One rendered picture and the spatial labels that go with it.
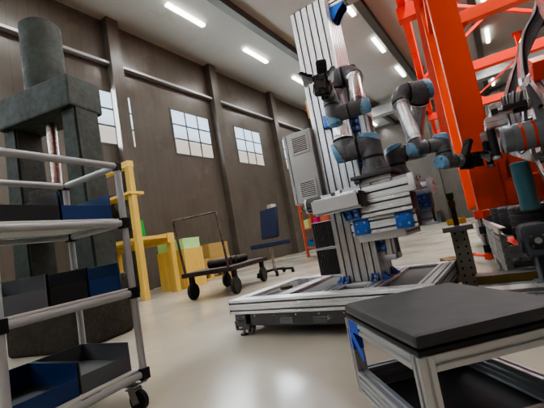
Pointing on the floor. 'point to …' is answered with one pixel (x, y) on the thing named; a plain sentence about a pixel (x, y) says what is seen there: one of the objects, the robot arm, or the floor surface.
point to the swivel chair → (270, 223)
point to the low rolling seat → (448, 347)
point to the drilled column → (465, 257)
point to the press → (36, 264)
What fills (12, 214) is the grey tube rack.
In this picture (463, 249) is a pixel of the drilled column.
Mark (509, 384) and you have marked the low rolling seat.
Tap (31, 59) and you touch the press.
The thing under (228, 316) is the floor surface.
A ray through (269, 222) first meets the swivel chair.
